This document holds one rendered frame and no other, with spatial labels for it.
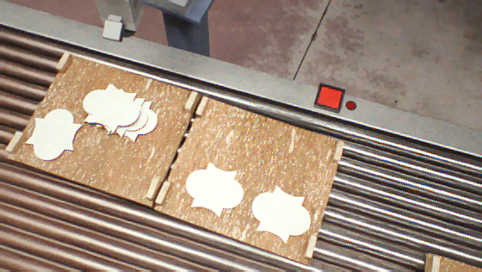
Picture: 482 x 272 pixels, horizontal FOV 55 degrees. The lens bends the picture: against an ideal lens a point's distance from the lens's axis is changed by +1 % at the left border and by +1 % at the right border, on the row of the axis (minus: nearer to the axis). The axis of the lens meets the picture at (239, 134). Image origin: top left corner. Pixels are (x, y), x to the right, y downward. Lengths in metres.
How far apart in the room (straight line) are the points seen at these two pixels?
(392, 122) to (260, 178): 0.42
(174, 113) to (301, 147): 0.37
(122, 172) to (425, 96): 1.78
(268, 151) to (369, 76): 1.41
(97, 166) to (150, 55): 0.38
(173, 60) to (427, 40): 1.74
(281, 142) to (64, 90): 0.63
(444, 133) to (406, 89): 1.19
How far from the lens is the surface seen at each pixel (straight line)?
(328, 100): 1.36
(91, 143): 1.31
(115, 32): 1.14
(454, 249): 1.31
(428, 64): 2.73
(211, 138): 1.26
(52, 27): 1.58
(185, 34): 1.77
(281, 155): 1.25
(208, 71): 1.39
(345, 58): 2.60
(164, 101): 1.33
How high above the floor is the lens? 2.08
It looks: 65 degrees down
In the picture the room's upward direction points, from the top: 3 degrees clockwise
